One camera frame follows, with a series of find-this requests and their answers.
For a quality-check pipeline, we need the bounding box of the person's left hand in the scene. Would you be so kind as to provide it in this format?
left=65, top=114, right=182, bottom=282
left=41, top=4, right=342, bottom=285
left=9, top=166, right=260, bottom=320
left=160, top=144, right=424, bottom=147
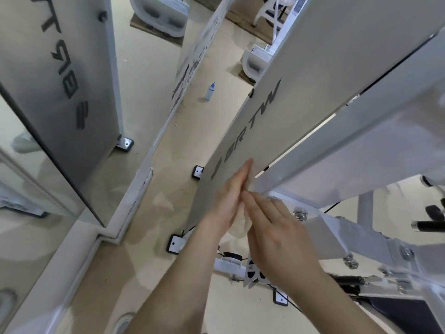
left=200, top=158, right=254, bottom=240

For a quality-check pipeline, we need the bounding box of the person's right hand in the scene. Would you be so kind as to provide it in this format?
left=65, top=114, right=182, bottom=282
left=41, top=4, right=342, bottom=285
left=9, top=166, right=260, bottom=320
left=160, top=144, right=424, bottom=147
left=242, top=191, right=326, bottom=300

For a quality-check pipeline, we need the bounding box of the white cleaning wipe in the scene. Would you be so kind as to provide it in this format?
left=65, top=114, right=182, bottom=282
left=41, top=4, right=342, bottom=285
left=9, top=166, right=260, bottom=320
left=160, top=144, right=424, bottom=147
left=228, top=168, right=256, bottom=240

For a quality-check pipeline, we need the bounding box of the white gym machine frame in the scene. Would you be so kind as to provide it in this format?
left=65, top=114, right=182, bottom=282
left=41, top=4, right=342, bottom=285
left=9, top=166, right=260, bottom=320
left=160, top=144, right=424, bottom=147
left=166, top=0, right=445, bottom=334

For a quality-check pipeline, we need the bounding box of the person's left forearm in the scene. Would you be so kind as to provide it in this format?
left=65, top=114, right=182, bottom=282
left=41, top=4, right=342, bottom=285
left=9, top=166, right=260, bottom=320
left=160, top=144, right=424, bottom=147
left=123, top=218, right=230, bottom=334

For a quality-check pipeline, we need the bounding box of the person's left sneaker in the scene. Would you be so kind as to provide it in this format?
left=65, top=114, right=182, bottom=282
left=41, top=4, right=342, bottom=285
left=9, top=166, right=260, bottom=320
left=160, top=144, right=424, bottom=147
left=111, top=313, right=136, bottom=334

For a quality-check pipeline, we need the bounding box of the brown cardboard sheet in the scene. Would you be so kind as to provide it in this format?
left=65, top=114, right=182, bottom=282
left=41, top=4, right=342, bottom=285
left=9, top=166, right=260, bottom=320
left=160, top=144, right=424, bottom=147
left=237, top=64, right=258, bottom=86

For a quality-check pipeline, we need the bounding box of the black foam handle grip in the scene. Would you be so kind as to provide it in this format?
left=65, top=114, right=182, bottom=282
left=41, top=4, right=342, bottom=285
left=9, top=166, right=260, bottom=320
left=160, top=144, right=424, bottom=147
left=411, top=220, right=445, bottom=233

